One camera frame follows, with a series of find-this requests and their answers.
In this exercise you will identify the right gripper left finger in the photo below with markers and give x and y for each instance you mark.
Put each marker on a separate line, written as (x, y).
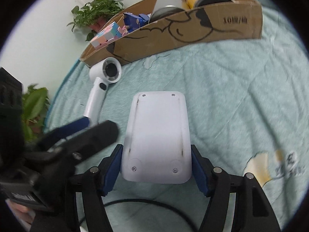
(96, 183)

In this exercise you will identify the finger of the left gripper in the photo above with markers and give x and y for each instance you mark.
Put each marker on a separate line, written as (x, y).
(67, 130)
(91, 141)

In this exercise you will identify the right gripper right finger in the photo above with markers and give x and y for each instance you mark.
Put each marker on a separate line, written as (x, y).
(253, 211)

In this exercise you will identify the white plastic device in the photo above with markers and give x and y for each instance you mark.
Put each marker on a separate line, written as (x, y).
(157, 144)

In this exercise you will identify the pastel rubik's cube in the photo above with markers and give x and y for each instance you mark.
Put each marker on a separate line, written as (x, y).
(109, 34)

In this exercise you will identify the blue metal stapler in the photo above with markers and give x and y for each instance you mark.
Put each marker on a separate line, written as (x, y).
(133, 22)

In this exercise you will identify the silver metal canister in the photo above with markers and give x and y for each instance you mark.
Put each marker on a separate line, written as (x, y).
(164, 8)

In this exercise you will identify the colourful board game box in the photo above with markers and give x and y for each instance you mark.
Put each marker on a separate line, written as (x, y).
(123, 31)

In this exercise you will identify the person's left hand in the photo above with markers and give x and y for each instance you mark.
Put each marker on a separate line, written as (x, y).
(22, 212)

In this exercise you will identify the large leaf plant left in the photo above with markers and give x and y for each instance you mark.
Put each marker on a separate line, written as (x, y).
(35, 106)

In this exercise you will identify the corner potted green plant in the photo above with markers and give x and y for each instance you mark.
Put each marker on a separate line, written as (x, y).
(94, 15)

